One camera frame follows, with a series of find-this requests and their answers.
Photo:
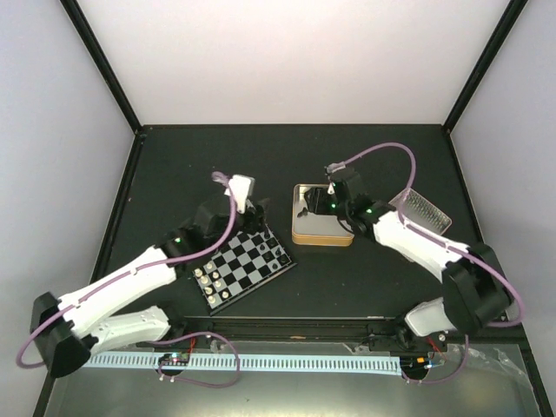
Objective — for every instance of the white chess piece row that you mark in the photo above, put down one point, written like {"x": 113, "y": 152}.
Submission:
{"x": 211, "y": 280}

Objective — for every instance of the black bishop chess piece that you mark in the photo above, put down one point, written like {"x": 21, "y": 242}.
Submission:
{"x": 273, "y": 243}

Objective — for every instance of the light blue cable duct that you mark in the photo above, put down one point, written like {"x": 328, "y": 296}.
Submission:
{"x": 283, "y": 363}

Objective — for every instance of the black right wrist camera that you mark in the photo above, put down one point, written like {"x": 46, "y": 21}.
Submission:
{"x": 345, "y": 184}

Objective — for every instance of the black and grey chessboard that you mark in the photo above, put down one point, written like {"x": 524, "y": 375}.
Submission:
{"x": 249, "y": 266}

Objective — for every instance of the black pieces in tin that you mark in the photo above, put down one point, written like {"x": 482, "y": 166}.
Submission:
{"x": 302, "y": 213}

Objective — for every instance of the silver tin lid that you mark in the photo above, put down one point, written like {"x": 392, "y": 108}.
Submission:
{"x": 421, "y": 212}

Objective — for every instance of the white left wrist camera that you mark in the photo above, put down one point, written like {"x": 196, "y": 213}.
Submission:
{"x": 240, "y": 187}

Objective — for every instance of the gold metal tin base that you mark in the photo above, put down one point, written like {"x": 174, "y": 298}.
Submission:
{"x": 316, "y": 230}

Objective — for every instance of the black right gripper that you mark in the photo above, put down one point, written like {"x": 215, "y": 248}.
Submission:
{"x": 316, "y": 204}

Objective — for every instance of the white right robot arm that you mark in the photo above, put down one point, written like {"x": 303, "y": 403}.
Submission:
{"x": 473, "y": 295}

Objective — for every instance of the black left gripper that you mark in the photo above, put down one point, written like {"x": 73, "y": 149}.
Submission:
{"x": 255, "y": 221}

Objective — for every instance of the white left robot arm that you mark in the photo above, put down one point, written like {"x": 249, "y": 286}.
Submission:
{"x": 68, "y": 330}

